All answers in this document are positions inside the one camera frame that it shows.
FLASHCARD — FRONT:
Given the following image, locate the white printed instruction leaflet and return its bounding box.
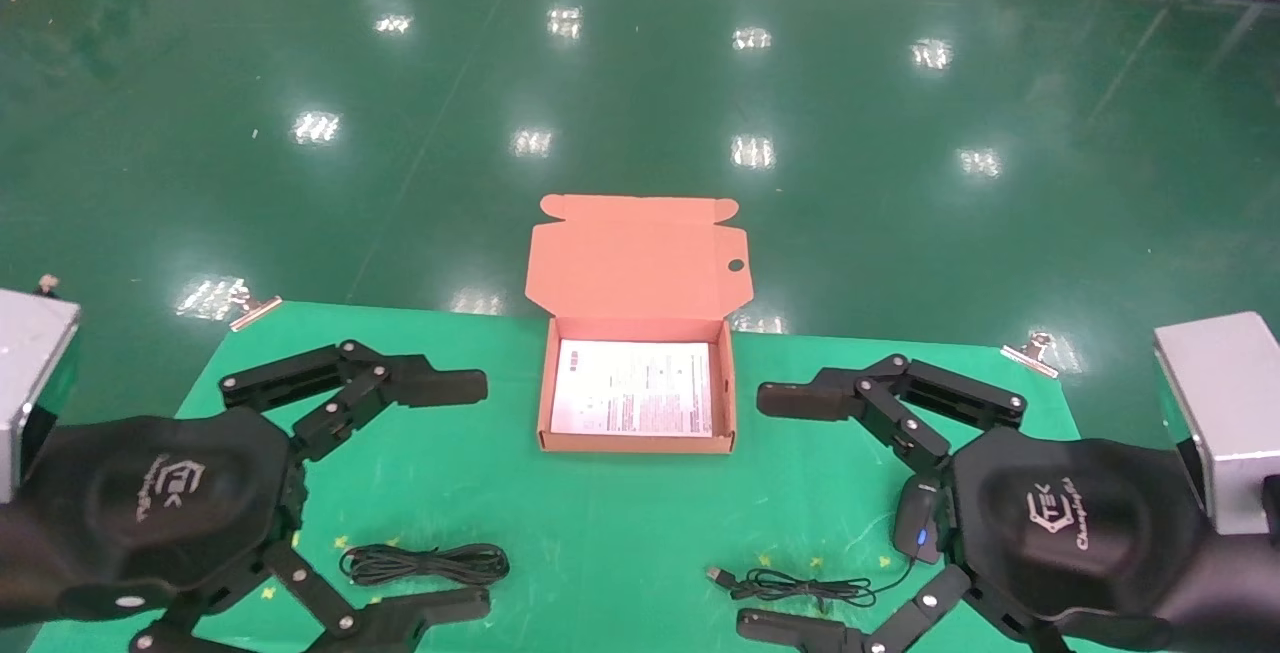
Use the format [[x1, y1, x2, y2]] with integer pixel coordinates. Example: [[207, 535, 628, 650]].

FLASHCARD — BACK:
[[550, 338, 715, 437]]

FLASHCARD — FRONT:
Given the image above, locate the open orange cardboard box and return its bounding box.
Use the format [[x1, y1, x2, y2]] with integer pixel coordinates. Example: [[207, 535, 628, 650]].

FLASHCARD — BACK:
[[525, 194, 751, 455]]

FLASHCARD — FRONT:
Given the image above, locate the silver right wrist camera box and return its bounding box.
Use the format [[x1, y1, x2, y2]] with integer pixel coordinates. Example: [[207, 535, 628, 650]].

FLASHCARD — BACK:
[[1153, 311, 1280, 536]]

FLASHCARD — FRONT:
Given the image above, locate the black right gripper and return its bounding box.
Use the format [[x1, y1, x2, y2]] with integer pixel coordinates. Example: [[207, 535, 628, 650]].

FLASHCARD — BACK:
[[737, 353, 1211, 653]]

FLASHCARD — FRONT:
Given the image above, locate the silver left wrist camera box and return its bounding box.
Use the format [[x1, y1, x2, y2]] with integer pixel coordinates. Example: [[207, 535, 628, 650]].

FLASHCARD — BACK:
[[0, 288, 82, 504]]

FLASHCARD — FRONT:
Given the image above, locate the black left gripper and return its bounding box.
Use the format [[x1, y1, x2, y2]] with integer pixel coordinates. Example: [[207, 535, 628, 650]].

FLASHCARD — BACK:
[[0, 340, 493, 653]]

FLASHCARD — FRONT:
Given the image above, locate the metal mat clip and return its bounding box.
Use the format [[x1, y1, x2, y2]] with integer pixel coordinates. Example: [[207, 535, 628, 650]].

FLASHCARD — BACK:
[[1000, 331, 1061, 379], [229, 285, 284, 333]]

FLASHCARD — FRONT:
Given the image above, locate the black wired computer mouse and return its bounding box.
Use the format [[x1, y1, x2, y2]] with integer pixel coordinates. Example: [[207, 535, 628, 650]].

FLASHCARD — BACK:
[[705, 481, 947, 606]]

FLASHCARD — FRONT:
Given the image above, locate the green cloth table mat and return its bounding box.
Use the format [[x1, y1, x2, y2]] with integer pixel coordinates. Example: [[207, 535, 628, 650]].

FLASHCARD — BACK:
[[28, 301, 1166, 653]]

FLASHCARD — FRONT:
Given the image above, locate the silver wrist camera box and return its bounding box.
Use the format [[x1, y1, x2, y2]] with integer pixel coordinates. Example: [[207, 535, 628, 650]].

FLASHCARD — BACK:
[[0, 288, 82, 504], [1153, 311, 1280, 536]]

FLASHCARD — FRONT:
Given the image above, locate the black data cable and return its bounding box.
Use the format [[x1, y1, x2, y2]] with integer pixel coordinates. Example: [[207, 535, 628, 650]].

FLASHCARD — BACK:
[[339, 542, 511, 587]]

